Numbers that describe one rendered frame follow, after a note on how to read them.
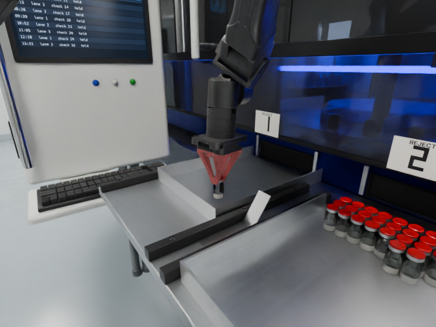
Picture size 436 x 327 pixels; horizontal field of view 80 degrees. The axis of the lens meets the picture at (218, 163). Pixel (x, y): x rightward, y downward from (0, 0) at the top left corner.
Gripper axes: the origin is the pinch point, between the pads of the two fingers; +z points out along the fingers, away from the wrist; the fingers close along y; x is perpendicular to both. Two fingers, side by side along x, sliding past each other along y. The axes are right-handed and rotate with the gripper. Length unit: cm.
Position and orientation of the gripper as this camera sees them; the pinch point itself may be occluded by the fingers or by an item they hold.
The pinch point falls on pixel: (218, 178)
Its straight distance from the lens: 53.6
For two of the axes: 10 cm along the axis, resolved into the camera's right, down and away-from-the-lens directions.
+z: -0.6, 9.5, 3.2
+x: -7.9, -2.4, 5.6
